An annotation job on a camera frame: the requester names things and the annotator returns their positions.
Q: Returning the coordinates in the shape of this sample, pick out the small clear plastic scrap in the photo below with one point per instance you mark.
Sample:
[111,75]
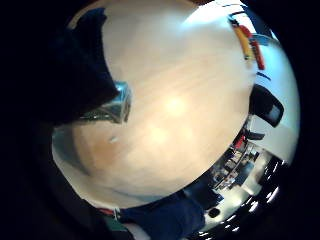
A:
[113,139]

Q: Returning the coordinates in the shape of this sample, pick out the black office chair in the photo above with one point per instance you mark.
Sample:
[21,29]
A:
[265,104]

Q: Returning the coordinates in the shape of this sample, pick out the the person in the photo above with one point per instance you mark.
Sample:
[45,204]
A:
[163,216]

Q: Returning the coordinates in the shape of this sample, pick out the cluttered shelf unit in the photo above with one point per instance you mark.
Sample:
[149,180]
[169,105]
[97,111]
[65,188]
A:
[236,163]

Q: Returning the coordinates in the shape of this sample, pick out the red and yellow banner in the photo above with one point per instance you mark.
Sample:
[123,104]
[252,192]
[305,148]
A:
[248,41]

